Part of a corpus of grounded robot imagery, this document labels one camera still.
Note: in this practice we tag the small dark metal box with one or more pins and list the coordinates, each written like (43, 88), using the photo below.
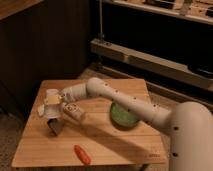
(56, 125)

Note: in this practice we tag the white ceramic cup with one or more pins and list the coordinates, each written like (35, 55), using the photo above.
(52, 111)

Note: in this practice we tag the white eraser block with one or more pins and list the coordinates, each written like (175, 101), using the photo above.
(40, 110)

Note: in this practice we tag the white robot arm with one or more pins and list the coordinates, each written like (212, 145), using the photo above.
(189, 124)

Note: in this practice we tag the orange carrot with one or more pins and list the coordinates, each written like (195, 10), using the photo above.
(82, 155)

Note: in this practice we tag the wooden table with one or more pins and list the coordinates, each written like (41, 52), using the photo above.
(104, 143)

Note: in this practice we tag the white tube bottle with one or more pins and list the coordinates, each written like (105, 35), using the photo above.
(74, 111)

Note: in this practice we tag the grey metal shelf rack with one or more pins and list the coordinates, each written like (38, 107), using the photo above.
(169, 42)

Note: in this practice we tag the dark wooden cabinet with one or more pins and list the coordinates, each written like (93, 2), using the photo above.
(47, 41)

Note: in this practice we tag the green bowl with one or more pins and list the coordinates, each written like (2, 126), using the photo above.
(122, 117)

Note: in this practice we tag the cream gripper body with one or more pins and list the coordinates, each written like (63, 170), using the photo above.
(52, 100)

